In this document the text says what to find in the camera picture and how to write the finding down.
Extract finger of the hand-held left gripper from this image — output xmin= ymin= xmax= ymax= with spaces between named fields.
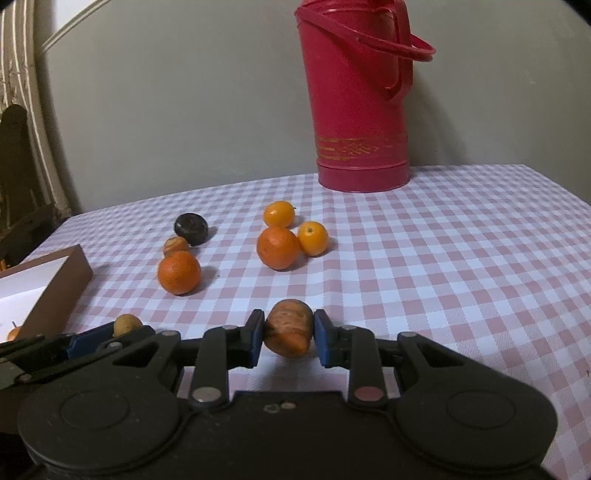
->
xmin=0 ymin=324 xmax=156 ymax=389

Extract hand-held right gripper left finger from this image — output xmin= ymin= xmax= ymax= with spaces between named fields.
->
xmin=111 ymin=310 xmax=266 ymax=412

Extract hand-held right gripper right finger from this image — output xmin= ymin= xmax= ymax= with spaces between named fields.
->
xmin=313 ymin=310 xmax=465 ymax=412

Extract orange carrot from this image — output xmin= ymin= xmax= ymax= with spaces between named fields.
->
xmin=263 ymin=299 xmax=315 ymax=358

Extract small yellow fruit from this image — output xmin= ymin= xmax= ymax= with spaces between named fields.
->
xmin=113 ymin=314 xmax=144 ymax=337

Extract brown cardboard box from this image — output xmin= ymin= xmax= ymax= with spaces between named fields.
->
xmin=0 ymin=244 xmax=94 ymax=343

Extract large mandarin orange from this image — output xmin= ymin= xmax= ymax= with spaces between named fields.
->
xmin=157 ymin=250 xmax=202 ymax=296
xmin=257 ymin=226 xmax=302 ymax=271

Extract small smooth orange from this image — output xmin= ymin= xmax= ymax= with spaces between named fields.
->
xmin=263 ymin=200 xmax=296 ymax=229
xmin=297 ymin=222 xmax=329 ymax=257

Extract small brown-streaked orange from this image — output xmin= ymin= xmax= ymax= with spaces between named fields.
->
xmin=163 ymin=235 xmax=191 ymax=258

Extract pink checked tablecloth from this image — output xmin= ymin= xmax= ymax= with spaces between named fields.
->
xmin=0 ymin=164 xmax=591 ymax=480

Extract dark purple round fruit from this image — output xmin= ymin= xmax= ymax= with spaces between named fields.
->
xmin=174 ymin=213 xmax=209 ymax=246

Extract wooden wicker bench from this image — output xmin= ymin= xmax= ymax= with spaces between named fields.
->
xmin=0 ymin=104 xmax=62 ymax=271

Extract red thermos jug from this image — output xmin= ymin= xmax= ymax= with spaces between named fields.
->
xmin=294 ymin=0 xmax=437 ymax=193

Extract beige striped curtain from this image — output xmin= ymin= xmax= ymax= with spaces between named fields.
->
xmin=0 ymin=0 xmax=80 ymax=219

